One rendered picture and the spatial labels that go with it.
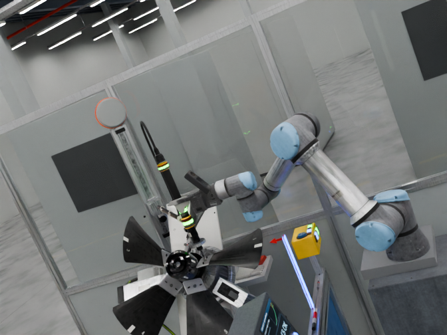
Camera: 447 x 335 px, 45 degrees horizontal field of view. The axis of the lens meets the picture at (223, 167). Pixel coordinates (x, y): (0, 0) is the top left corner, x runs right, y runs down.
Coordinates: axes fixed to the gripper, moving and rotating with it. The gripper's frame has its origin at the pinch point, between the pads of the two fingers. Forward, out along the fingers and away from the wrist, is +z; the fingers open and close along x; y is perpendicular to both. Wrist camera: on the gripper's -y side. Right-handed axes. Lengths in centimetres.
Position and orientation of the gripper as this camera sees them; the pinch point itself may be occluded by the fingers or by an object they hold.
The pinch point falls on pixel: (171, 201)
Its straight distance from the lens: 217.6
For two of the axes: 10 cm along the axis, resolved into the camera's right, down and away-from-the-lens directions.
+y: 3.8, 9.1, 1.9
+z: -9.0, 3.1, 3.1
